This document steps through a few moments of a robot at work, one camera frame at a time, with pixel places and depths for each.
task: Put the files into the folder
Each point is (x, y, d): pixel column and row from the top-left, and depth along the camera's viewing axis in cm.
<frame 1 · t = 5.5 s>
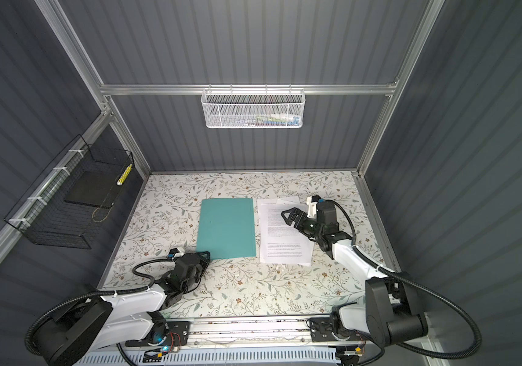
left hand: (211, 254, 89), fingers open
right hand: (290, 219, 86), fingers open
teal paper folder: (226, 228, 102), on the table
top printed paper sheet: (280, 242, 96), on the table
lower printed paper sheet: (282, 200, 111), on the table

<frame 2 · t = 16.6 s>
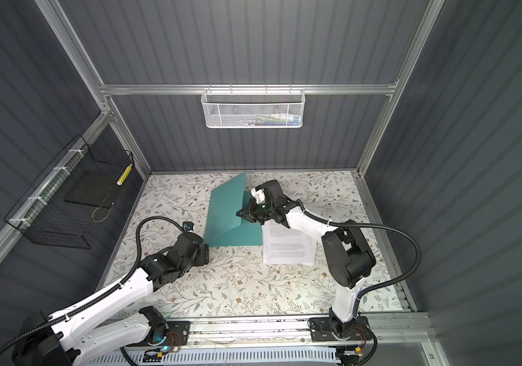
left hand: (199, 248, 82), fingers open
right hand: (237, 216, 85), fingers closed
teal paper folder: (224, 227, 91), point 9 cm above the table
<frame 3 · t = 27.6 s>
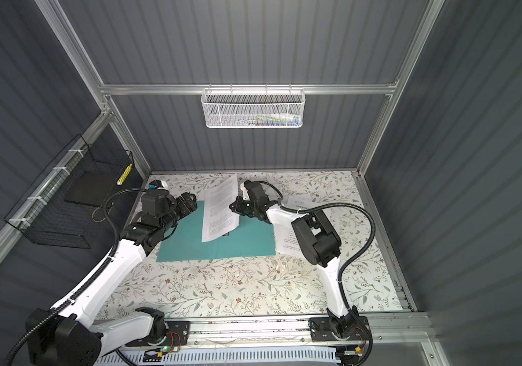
left hand: (187, 200, 80), fingers open
right hand: (230, 207, 96), fingers closed
teal paper folder: (254, 238, 99), on the table
top printed paper sheet: (217, 217, 103), point 2 cm above the table
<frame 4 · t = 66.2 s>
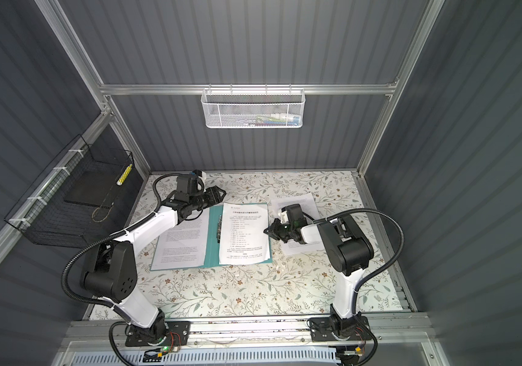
left hand: (220, 193, 91), fingers open
right hand: (266, 232, 97), fingers closed
top printed paper sheet: (183, 245, 96), on the table
metal folder clip: (219, 229, 100), on the table
